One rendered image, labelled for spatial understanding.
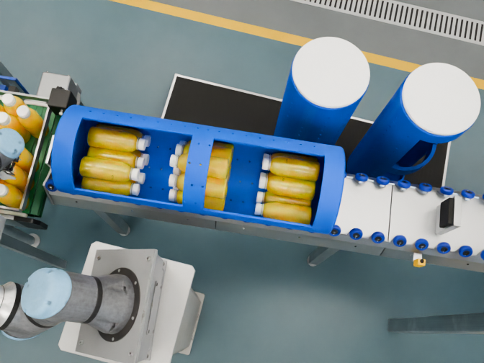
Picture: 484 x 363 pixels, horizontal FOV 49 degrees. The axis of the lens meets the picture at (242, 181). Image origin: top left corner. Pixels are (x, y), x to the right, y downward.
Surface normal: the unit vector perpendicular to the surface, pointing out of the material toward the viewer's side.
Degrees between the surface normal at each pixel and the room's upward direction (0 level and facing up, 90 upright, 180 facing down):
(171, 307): 0
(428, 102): 0
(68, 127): 9
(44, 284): 38
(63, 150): 20
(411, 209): 0
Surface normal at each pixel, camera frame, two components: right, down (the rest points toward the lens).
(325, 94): 0.04, -0.27
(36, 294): -0.57, -0.34
